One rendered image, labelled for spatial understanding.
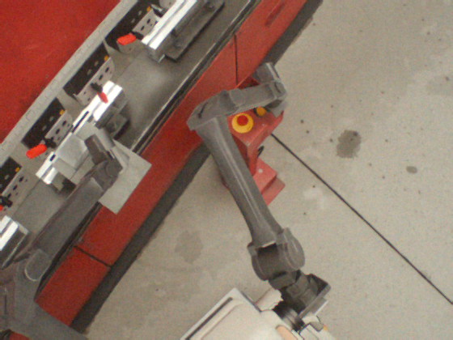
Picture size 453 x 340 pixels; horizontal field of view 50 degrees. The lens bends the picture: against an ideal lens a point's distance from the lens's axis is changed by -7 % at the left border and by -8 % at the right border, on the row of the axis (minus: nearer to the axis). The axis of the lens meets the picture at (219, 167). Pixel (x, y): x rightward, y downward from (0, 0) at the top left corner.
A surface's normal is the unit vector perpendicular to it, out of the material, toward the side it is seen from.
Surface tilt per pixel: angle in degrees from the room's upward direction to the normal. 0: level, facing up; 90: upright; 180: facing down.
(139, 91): 0
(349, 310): 0
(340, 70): 0
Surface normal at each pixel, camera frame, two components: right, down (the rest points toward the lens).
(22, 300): 0.78, -0.38
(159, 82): -0.05, -0.33
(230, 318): -0.51, -0.69
